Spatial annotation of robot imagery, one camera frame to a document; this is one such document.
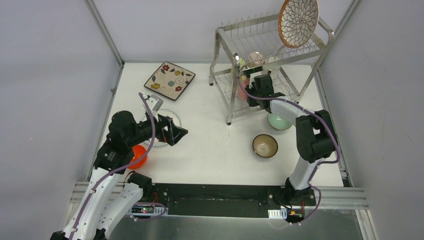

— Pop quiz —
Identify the watermelon pattern round plate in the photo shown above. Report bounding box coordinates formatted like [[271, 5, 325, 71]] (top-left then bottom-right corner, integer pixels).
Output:
[[142, 109, 182, 148]]

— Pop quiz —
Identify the pink cup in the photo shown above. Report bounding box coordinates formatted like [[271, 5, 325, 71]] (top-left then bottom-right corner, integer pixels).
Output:
[[237, 87, 248, 102]]

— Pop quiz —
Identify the white ribbed mug black handle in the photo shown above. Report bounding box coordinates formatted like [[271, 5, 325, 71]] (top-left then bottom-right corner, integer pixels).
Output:
[[266, 56, 281, 64]]

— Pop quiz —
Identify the pale yellow mug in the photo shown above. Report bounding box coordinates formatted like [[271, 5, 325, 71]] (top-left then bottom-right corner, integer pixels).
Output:
[[239, 57, 249, 83]]

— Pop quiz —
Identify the brown rim petal pattern plate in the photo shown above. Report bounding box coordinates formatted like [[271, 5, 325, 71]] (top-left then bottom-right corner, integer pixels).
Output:
[[277, 0, 319, 49]]

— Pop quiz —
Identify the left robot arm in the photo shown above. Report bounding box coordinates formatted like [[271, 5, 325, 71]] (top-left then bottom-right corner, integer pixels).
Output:
[[51, 110, 188, 240]]

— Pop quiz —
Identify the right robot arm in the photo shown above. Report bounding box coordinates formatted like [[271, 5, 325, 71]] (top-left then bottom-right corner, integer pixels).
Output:
[[243, 73, 340, 206]]

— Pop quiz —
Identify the steel two-tier dish rack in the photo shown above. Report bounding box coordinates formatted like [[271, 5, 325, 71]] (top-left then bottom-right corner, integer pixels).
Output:
[[209, 13, 336, 125]]

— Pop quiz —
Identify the orange plastic bowl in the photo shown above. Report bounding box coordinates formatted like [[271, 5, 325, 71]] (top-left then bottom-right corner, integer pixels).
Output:
[[128, 144, 148, 170]]

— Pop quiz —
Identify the mint green bowl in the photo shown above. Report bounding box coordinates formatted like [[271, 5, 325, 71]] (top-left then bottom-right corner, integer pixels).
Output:
[[267, 113, 292, 131]]

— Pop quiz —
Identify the square floral plate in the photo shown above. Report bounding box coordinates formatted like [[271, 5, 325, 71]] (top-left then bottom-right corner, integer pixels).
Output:
[[144, 61, 196, 101]]

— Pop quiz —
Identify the dark patterned cream bowl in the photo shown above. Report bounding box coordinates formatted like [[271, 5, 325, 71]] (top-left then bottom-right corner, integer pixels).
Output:
[[252, 134, 279, 158]]

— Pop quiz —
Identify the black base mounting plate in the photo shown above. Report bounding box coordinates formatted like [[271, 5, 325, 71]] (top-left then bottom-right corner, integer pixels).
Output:
[[137, 183, 317, 218]]

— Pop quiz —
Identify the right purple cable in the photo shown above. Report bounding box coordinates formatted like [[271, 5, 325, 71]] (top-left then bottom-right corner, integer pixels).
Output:
[[237, 64, 342, 227]]

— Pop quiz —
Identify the purple cable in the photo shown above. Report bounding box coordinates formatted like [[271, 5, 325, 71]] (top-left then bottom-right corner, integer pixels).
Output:
[[67, 92, 168, 240], [237, 64, 342, 227]]

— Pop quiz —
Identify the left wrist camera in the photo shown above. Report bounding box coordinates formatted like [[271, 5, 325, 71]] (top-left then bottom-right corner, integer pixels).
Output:
[[139, 92, 164, 118]]

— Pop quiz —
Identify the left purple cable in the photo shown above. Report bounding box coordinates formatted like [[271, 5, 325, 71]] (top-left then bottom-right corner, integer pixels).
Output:
[[67, 92, 168, 240]]

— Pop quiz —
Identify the left white cable duct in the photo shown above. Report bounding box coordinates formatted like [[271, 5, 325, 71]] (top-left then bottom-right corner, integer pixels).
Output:
[[126, 205, 168, 217]]

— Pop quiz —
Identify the white cable duct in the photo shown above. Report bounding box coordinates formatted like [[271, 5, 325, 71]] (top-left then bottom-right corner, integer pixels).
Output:
[[126, 205, 168, 217], [267, 208, 288, 220]]

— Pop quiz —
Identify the right white cable duct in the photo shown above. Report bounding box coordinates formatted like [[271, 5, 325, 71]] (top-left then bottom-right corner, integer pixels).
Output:
[[267, 208, 288, 220]]

